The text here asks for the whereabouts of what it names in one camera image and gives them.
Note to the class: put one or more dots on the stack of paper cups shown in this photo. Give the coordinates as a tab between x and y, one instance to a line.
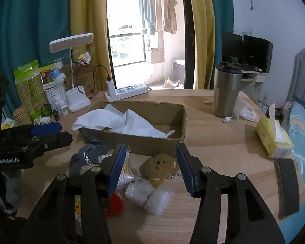
20	113

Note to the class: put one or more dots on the cotton swab pack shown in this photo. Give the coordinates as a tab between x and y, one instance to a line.
125	172

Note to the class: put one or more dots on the small usb adapter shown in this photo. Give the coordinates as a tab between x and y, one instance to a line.
208	102

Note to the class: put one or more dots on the pink cloth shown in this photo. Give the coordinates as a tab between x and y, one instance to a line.
287	106

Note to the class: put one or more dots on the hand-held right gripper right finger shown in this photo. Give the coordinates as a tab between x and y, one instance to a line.
185	170

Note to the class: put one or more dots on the white charger plug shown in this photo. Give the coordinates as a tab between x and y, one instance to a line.
110	87

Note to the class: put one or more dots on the black television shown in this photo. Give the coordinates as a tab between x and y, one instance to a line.
256	53

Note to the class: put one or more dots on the cartoon print tissue pack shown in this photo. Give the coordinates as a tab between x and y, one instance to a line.
77	205

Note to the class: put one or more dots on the steel travel tumbler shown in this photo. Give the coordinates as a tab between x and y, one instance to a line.
226	94

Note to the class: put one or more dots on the white wall socket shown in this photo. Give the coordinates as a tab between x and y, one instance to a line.
250	30

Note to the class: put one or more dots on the red label jar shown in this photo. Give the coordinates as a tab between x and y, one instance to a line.
47	76

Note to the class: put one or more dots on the green snack bag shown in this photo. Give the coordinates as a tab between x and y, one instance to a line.
31	89

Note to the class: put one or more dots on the cardboard box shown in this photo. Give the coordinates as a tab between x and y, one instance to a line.
155	146

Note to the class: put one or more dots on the small plush figures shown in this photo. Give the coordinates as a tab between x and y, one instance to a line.
85	57

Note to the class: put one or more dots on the brown plush toy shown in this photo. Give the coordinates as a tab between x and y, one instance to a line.
158	167

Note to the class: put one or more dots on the clear plastic bag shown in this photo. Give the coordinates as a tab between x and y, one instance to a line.
246	111

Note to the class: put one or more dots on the leaning cardboard sheet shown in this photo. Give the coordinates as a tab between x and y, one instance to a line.
156	53

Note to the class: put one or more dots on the white desk lamp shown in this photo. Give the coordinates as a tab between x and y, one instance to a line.
77	100

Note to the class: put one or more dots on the clear bubble wrap packet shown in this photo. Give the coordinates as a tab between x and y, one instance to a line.
147	195

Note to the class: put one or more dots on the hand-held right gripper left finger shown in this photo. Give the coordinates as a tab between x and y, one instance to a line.
118	167

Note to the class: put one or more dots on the black lighter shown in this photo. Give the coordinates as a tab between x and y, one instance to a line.
56	115

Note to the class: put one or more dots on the grey bed headboard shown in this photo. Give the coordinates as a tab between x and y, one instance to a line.
302	76

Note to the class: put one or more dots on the hanging teal shirt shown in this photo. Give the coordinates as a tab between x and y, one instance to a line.
147	10

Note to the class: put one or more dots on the dotted grey sock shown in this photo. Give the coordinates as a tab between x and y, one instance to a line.
90	136

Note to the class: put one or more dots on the cardboard scraps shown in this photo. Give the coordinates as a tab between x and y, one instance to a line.
172	83

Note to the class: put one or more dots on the white perforated basket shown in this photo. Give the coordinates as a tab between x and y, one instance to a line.
53	95

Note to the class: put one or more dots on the plain grey sock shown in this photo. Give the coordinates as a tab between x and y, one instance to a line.
91	155

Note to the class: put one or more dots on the white balcony appliance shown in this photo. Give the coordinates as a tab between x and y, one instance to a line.
178	71

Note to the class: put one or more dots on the crumpled white wrapper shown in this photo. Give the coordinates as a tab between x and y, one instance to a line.
40	120

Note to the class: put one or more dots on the yellow tissue pack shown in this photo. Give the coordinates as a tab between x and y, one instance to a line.
272	137

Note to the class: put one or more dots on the hanging beige shirt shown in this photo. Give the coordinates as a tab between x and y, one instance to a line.
160	7

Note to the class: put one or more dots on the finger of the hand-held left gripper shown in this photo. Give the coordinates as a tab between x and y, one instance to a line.
57	139
45	128

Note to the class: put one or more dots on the white power strip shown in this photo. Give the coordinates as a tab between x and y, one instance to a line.
131	89

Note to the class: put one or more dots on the brown cardboard carton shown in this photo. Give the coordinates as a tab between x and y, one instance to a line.
82	78

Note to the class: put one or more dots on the blue and white wrapper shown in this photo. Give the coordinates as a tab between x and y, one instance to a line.
57	75

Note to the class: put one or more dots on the white cloth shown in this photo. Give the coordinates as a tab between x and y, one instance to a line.
132	123

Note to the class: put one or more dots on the yellow sticker packet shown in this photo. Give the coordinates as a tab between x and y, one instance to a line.
7	124

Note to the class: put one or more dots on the yellow curtain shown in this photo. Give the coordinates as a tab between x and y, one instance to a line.
91	10
200	30

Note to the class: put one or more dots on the black monitor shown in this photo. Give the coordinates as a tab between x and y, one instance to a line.
232	47

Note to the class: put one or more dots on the hanging brown shirt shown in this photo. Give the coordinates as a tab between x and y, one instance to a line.
171	15

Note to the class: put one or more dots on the teal curtain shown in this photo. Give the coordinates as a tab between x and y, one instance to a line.
222	5
28	17

